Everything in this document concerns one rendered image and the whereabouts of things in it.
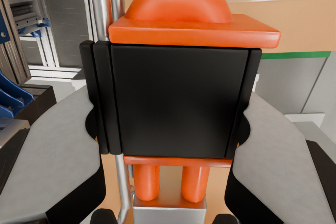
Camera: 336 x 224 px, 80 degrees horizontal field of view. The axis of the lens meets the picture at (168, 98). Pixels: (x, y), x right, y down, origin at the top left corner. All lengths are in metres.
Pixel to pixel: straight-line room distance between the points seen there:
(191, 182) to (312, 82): 1.61
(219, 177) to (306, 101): 1.33
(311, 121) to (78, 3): 1.77
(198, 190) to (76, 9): 1.10
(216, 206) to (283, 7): 0.67
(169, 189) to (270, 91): 1.48
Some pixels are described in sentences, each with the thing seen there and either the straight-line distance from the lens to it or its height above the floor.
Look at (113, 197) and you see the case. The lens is 0.64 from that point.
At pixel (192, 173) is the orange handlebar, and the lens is 0.16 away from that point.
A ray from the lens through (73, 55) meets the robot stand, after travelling 1.27.
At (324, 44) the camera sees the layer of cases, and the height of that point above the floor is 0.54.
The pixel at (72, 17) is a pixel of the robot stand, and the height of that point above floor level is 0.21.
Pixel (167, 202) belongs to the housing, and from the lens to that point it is 0.19.
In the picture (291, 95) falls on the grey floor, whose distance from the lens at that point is 1.71.
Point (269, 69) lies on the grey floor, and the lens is 1.54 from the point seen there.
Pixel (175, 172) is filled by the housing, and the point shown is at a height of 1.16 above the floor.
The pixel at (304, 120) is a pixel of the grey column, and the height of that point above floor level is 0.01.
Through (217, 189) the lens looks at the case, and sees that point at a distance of 0.60.
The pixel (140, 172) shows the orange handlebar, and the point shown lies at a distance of 0.16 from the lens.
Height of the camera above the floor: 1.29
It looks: 60 degrees down
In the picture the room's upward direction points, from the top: 178 degrees counter-clockwise
